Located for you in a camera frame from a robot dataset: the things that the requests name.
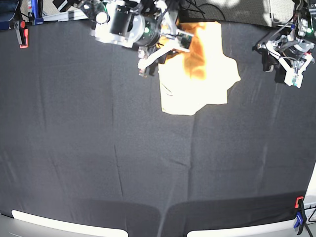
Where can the blue clamp top left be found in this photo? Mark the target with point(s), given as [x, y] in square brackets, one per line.
[35, 10]

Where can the yellow t-shirt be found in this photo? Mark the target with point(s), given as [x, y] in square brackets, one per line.
[190, 80]

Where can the blue clamp bottom right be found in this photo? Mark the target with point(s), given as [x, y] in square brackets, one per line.
[300, 215]

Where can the black table cloth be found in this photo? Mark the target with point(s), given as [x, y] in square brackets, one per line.
[83, 139]

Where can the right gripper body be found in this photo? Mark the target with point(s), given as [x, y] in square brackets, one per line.
[146, 31]

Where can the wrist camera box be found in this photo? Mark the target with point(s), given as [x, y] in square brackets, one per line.
[293, 79]
[184, 39]

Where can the blue clamp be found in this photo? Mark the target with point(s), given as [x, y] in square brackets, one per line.
[35, 10]
[300, 215]

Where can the aluminium rail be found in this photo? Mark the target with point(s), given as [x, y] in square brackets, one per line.
[66, 16]

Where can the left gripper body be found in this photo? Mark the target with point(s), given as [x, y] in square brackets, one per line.
[297, 49]

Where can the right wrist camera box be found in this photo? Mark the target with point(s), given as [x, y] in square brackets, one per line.
[184, 39]

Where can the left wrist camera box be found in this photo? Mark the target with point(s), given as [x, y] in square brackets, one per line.
[293, 79]

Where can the red black clamp left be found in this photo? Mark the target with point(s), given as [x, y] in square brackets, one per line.
[22, 33]

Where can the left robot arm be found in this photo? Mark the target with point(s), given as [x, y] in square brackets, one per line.
[301, 25]

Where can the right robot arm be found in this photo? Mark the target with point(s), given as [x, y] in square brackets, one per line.
[114, 20]

